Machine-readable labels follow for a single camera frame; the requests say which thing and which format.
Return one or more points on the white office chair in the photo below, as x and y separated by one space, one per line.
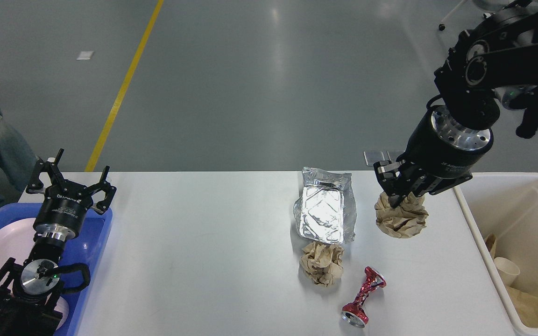
488 7

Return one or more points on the white floor marker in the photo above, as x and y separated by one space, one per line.
85 55

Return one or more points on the floor socket plate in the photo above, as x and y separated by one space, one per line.
373 156
395 155

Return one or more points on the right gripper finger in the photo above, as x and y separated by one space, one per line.
395 178
430 184

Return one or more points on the crushed red can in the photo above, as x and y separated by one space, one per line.
353 313

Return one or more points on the beige plastic bin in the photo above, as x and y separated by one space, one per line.
505 205

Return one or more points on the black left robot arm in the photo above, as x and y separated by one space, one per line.
47 179

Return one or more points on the brown paper bag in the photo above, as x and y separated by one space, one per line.
526 306

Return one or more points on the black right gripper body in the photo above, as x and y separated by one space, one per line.
442 147

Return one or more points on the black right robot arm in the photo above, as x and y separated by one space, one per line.
496 62

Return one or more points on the blue plastic tray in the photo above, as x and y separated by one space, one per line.
94 242

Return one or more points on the right floor socket plate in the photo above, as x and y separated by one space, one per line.
395 155

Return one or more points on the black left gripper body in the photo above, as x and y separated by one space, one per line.
62 214

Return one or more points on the white paper cup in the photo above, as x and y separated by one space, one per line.
507 269

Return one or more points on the aluminium foil container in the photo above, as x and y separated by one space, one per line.
326 209

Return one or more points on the brown paper ball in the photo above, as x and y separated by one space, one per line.
322 263

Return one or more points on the left floor socket plate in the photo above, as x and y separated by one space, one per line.
373 156

